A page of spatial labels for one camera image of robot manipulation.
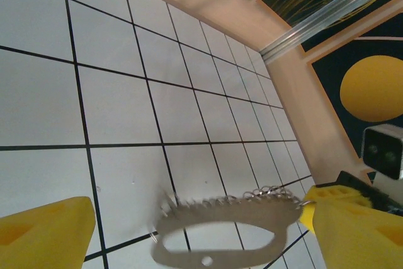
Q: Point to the dark panel, yellow oval, feather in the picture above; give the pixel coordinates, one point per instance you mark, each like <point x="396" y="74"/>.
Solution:
<point x="371" y="89"/>

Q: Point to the aluminium frame post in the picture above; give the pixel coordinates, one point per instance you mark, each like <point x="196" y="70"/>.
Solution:
<point x="315" y="20"/>

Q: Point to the clear plastic bag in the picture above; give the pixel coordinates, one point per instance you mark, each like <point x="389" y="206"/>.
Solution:
<point x="220" y="218"/>

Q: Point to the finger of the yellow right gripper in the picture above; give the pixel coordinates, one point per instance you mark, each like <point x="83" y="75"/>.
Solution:
<point x="321" y="198"/>
<point x="309" y="218"/>

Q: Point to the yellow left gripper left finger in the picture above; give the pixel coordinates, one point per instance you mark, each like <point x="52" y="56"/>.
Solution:
<point x="41" y="237"/>

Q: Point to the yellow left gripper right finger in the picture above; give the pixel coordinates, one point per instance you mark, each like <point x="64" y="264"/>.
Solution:
<point x="355" y="240"/>

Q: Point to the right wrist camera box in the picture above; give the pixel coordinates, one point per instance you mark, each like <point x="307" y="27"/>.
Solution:
<point x="382" y="152"/>

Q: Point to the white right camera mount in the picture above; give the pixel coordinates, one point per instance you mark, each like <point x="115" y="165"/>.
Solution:
<point x="388" y="187"/>

